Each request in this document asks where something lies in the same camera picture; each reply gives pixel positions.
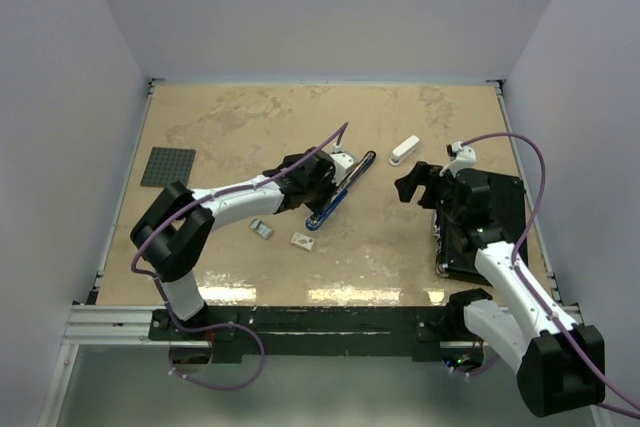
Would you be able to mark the white staple box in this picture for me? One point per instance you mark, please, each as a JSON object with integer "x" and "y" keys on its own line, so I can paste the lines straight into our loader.
{"x": 302, "y": 241}

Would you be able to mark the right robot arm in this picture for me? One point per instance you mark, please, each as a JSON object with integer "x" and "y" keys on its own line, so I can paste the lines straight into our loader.
{"x": 557, "y": 362}

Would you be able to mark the black base frame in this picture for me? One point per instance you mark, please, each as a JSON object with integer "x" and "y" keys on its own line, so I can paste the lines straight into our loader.
{"x": 421, "y": 334}

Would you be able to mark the grey lego baseplate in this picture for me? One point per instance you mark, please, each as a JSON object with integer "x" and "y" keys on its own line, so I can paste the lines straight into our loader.
{"x": 167, "y": 165}

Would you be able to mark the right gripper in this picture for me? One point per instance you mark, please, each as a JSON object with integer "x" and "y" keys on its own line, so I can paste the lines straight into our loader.
{"x": 423, "y": 174}

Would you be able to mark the blue black stapler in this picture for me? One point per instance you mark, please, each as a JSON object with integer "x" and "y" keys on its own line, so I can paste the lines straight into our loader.
{"x": 316, "y": 220}

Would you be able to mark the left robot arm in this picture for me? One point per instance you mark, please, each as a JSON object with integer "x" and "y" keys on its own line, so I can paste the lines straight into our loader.
{"x": 173, "y": 231}

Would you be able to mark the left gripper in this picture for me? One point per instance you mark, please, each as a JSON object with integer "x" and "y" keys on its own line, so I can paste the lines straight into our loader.
{"x": 316, "y": 206}

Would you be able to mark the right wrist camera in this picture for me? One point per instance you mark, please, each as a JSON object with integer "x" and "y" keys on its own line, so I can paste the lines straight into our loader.
{"x": 461, "y": 157}

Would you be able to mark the white stapler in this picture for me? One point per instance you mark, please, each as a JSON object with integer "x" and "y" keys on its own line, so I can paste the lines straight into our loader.
{"x": 403, "y": 150}

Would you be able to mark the black case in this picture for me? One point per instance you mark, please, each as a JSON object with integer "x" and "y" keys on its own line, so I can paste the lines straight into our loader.
{"x": 486, "y": 207}

